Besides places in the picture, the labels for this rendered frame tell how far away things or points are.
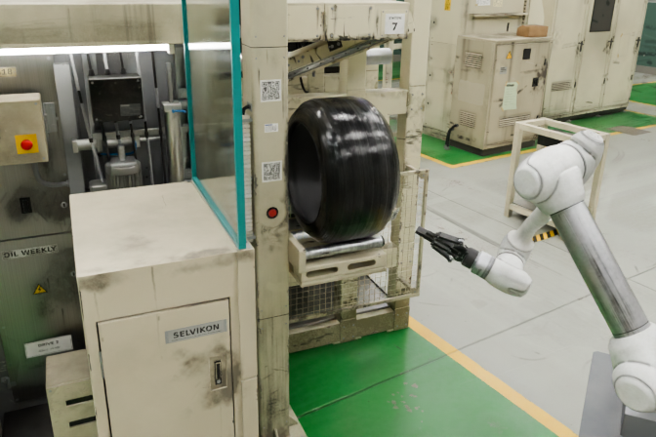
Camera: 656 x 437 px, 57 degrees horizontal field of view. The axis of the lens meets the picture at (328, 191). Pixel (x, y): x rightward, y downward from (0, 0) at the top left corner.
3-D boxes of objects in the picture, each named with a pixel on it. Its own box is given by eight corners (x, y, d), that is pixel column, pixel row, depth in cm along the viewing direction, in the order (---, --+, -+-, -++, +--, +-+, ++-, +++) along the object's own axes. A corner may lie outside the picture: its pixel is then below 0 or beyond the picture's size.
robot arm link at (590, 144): (559, 162, 195) (534, 173, 188) (588, 117, 183) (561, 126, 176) (593, 188, 188) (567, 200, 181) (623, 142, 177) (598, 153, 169)
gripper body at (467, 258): (475, 260, 216) (452, 248, 218) (467, 274, 223) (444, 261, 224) (482, 247, 221) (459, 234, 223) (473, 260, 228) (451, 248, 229)
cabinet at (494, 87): (483, 157, 663) (496, 40, 620) (446, 144, 709) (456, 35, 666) (539, 146, 710) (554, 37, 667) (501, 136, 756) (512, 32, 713)
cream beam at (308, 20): (268, 44, 228) (267, 3, 223) (249, 36, 249) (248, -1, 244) (409, 39, 251) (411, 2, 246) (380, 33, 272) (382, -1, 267)
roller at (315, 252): (302, 262, 225) (302, 252, 224) (297, 258, 229) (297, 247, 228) (385, 248, 238) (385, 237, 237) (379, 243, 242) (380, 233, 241)
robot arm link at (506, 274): (479, 286, 221) (488, 264, 230) (518, 307, 218) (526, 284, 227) (492, 267, 214) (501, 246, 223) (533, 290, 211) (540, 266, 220)
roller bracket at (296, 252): (299, 274, 222) (299, 250, 219) (266, 233, 256) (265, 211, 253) (307, 272, 223) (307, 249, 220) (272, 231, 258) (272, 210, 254)
